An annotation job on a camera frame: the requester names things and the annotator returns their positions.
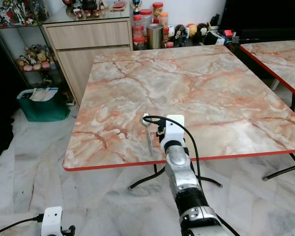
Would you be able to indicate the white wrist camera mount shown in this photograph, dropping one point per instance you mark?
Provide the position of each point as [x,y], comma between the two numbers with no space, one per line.
[51,219]
[174,129]

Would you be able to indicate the steel cylinder canister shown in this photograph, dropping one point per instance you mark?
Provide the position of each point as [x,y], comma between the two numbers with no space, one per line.
[155,37]

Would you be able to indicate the plush toy cluster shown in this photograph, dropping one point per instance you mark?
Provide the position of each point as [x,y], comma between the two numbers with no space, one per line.
[36,59]

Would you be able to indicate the glass display shelf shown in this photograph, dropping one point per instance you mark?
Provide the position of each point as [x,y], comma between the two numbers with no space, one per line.
[14,39]

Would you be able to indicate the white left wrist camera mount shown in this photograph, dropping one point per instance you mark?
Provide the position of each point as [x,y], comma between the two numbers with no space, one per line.
[51,219]

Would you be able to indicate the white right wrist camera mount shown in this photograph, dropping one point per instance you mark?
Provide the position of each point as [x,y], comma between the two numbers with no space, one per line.
[174,129]

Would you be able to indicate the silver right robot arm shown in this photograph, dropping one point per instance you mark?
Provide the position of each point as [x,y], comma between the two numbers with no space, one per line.
[182,169]

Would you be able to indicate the green storage bag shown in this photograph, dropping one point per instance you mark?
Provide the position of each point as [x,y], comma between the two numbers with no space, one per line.
[44,112]

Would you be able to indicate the large black screen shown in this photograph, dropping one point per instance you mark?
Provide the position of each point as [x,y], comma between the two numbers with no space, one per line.
[260,14]

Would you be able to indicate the white robot model figure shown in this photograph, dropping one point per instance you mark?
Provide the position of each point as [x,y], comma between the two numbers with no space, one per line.
[14,13]

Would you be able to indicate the small gold trophy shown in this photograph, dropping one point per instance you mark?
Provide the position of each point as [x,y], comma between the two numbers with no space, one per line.
[135,5]

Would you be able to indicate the flat red dish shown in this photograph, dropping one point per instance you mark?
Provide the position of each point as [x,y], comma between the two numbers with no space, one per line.
[119,5]

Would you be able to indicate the black teapot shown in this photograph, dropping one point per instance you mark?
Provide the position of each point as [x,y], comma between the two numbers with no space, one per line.
[89,4]

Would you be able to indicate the light wooden cabinet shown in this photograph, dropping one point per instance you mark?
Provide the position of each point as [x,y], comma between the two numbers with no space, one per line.
[83,51]

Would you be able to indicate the silver metal spoon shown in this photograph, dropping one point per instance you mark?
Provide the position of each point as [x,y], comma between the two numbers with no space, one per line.
[149,142]

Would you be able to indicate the marble-pattern red-rim folding table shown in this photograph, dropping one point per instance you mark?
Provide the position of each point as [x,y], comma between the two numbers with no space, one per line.
[191,83]
[280,59]

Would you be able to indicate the white paper in bag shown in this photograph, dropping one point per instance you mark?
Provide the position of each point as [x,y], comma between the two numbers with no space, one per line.
[43,95]

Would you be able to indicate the small red white box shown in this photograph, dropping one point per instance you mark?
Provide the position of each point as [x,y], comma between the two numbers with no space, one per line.
[228,33]

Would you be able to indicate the round yellow plush toy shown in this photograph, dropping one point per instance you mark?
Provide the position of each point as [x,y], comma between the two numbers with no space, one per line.
[191,30]

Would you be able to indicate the red-lid plastic jar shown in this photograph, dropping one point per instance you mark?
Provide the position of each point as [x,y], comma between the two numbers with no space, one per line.
[137,30]
[146,16]
[164,22]
[158,9]

